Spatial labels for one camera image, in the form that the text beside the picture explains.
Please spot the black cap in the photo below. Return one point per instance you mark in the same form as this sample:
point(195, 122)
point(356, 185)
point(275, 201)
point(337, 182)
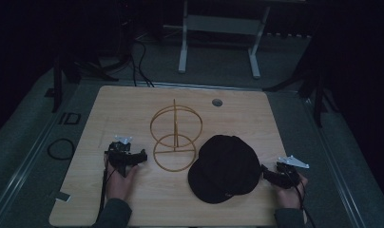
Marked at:
point(225, 169)

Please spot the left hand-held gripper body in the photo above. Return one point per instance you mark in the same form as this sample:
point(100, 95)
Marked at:
point(119, 155)

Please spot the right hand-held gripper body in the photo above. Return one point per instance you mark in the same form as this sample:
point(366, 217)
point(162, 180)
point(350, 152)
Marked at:
point(290, 175)

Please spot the black tripod stand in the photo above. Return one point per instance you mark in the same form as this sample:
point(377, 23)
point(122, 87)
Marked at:
point(318, 98)
point(57, 85)

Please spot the person's right hand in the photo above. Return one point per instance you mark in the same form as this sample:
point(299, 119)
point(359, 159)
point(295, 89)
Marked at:
point(290, 196)

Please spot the white metal stand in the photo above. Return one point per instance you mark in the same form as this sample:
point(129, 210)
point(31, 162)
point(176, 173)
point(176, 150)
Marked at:
point(223, 24)

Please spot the person's left hand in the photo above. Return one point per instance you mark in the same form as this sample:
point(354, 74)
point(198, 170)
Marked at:
point(119, 185)

